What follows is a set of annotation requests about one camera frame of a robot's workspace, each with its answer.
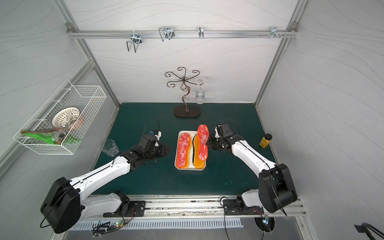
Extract hanging wine glass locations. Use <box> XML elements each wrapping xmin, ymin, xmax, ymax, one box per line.
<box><xmin>196</xmin><ymin>78</ymin><xmax>205</xmax><ymax>105</ymax></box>

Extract green plastic item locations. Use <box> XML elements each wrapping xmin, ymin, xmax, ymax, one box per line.
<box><xmin>21</xmin><ymin>131</ymin><xmax>81</xmax><ymax>145</ymax></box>

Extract clear plastic cup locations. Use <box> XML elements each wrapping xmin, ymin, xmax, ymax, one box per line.
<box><xmin>102</xmin><ymin>139</ymin><xmax>120</xmax><ymax>157</ymax></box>

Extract brown metal glass rack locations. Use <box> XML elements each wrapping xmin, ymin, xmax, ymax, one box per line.
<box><xmin>165</xmin><ymin>67</ymin><xmax>201</xmax><ymax>118</ymax></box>

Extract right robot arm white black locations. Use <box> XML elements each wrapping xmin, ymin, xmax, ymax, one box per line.
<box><xmin>208</xmin><ymin>122</ymin><xmax>298</xmax><ymax>213</ymax></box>

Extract green table mat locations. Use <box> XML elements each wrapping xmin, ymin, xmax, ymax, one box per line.
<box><xmin>96</xmin><ymin>103</ymin><xmax>274</xmax><ymax>196</ymax></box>

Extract red insole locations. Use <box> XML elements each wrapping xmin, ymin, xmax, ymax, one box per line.
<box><xmin>176</xmin><ymin>132</ymin><xmax>192</xmax><ymax>169</ymax></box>
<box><xmin>198</xmin><ymin>125</ymin><xmax>210</xmax><ymax>161</ymax></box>

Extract aluminium top rail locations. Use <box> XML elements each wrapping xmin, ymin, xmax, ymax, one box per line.
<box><xmin>68</xmin><ymin>29</ymin><xmax>299</xmax><ymax>40</ymax></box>

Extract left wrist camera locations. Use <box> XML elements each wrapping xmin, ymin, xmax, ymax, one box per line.
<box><xmin>150</xmin><ymin>130</ymin><xmax>162</xmax><ymax>141</ymax></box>

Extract black object bottom right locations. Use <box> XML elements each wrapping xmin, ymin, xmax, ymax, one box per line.
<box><xmin>355</xmin><ymin>223</ymin><xmax>384</xmax><ymax>240</ymax></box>

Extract white storage box tray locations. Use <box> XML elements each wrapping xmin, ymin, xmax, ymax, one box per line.
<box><xmin>174</xmin><ymin>131</ymin><xmax>205</xmax><ymax>171</ymax></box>

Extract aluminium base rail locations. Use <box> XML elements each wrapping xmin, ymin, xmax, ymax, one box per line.
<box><xmin>58</xmin><ymin>195</ymin><xmax>307</xmax><ymax>222</ymax></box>

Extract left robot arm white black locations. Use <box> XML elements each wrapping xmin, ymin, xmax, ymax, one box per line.
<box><xmin>41</xmin><ymin>130</ymin><xmax>170</xmax><ymax>234</ymax></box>

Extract white plastic strainer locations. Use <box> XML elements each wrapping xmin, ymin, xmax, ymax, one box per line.
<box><xmin>52</xmin><ymin>107</ymin><xmax>81</xmax><ymax>129</ymax></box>

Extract yellow bottle black cap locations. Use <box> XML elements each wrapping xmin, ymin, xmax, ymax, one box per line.
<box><xmin>259</xmin><ymin>134</ymin><xmax>273</xmax><ymax>149</ymax></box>

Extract black cable bundle left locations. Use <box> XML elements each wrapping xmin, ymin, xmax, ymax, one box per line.
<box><xmin>90</xmin><ymin>220</ymin><xmax>133</xmax><ymax>238</ymax></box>

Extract white wire basket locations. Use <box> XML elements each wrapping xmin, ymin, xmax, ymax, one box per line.
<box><xmin>13</xmin><ymin>80</ymin><xmax>107</xmax><ymax>155</ymax></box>

